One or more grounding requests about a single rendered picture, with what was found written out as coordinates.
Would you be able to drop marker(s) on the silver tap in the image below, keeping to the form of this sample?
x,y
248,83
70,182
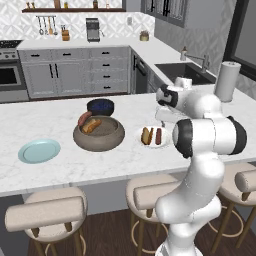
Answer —
x,y
202,61

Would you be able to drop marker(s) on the beige bar stool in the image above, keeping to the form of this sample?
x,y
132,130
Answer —
x,y
238,186
50,213
146,196

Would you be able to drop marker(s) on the small pale shelf bottle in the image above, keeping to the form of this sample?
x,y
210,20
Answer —
x,y
107,5

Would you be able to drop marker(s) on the silver coffee machine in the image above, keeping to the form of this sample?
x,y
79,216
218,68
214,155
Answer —
x,y
93,30

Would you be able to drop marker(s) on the grey wall cabinet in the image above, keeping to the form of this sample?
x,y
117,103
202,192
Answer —
x,y
166,11

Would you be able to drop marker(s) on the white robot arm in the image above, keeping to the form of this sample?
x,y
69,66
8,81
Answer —
x,y
200,196

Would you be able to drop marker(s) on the brown shelf jar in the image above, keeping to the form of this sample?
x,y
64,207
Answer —
x,y
57,4

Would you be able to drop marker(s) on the light blue plate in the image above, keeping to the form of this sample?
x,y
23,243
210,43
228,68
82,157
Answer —
x,y
39,151

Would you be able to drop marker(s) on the hanging dark spoon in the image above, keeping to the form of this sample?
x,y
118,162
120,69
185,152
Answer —
x,y
55,28

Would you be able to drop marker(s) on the white wall socket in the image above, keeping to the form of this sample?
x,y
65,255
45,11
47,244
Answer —
x,y
129,21

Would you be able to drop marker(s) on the white plate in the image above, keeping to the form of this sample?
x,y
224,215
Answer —
x,y
138,135

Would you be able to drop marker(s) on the wooden wall shelf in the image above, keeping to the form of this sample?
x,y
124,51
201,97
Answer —
x,y
73,10

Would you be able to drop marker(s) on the black dishwasher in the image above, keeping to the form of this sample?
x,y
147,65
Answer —
x,y
140,75

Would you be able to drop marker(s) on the oven with hob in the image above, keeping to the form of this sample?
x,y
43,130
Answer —
x,y
11,75

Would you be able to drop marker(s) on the green shelf jar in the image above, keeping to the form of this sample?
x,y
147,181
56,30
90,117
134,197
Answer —
x,y
66,5

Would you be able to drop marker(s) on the hanging wooden spatula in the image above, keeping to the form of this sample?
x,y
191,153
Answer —
x,y
50,28

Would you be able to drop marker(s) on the bun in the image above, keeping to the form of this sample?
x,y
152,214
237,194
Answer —
x,y
91,125
146,136

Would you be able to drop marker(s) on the small potted plant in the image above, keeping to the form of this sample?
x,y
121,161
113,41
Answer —
x,y
144,36

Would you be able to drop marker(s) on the small brown shelf bottle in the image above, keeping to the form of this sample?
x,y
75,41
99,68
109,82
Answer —
x,y
28,5

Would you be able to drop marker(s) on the grey cupboard run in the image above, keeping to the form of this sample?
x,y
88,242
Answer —
x,y
76,71

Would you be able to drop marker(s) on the brown bowl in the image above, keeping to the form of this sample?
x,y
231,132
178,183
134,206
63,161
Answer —
x,y
100,140

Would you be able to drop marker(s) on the soap dispenser bottle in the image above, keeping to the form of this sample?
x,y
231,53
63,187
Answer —
x,y
183,54

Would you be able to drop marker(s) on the wooden knife block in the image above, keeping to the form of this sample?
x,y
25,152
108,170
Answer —
x,y
65,34

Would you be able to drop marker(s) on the dark blue bowl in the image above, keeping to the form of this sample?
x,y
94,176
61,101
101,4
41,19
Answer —
x,y
100,106

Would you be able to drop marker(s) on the dark framed window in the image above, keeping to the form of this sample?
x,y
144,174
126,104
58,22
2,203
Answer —
x,y
241,36

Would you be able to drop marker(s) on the hanging grey utensil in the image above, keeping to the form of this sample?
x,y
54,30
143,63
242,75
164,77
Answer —
x,y
46,27

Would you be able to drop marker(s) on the white paper towel roll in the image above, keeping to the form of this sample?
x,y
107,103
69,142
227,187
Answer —
x,y
227,81

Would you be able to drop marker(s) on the dark sink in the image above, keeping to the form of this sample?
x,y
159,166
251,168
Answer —
x,y
186,71

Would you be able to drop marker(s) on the hanging ladle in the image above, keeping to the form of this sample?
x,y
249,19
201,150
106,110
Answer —
x,y
41,28

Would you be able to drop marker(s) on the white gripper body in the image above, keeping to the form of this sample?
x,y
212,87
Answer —
x,y
166,115

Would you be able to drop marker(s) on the dark shelf bottle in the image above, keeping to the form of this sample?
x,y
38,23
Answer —
x,y
95,4

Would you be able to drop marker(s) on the sausage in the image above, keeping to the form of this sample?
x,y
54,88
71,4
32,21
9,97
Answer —
x,y
158,136
84,118

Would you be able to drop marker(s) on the wall rail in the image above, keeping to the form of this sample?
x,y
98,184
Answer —
x,y
46,16

